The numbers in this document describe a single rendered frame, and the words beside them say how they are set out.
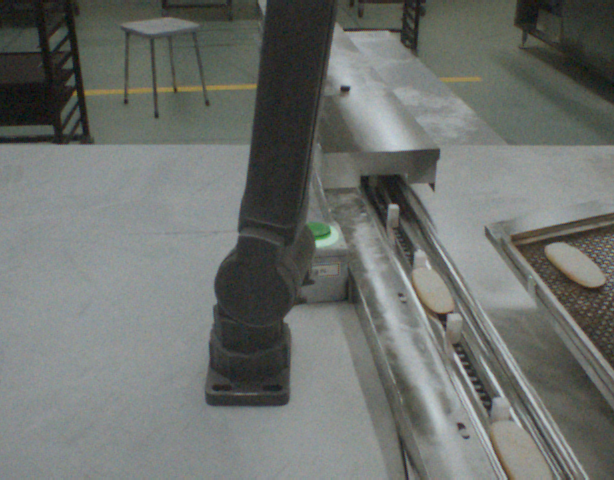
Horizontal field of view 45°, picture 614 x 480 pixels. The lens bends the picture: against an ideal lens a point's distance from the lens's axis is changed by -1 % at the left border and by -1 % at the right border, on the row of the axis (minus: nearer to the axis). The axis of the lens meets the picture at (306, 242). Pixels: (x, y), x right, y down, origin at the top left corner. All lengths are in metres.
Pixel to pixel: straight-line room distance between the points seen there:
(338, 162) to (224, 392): 0.47
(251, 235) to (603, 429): 0.39
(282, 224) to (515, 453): 0.28
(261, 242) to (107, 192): 0.62
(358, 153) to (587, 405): 0.50
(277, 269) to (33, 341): 0.34
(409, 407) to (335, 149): 0.51
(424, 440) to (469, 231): 0.50
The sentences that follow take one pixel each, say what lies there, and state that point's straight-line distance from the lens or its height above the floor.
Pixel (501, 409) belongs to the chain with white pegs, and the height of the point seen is 0.87.
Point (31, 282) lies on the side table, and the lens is 1.02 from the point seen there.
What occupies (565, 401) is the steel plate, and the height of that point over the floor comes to 0.82.
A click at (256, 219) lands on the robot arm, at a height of 1.02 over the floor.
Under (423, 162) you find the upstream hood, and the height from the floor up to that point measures 0.90.
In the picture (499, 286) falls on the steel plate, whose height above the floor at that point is 0.82.
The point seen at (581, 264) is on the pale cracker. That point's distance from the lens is 0.88.
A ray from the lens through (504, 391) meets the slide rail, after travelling 0.76.
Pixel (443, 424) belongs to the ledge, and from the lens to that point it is 0.69.
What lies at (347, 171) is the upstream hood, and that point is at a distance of 1.11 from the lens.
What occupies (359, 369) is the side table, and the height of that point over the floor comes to 0.82.
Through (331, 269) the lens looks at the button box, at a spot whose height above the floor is 0.87.
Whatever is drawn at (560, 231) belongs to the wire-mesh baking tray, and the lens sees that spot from 0.95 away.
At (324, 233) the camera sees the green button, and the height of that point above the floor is 0.91.
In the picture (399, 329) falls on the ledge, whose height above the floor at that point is 0.86.
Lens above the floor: 1.32
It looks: 28 degrees down
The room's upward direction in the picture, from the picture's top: straight up
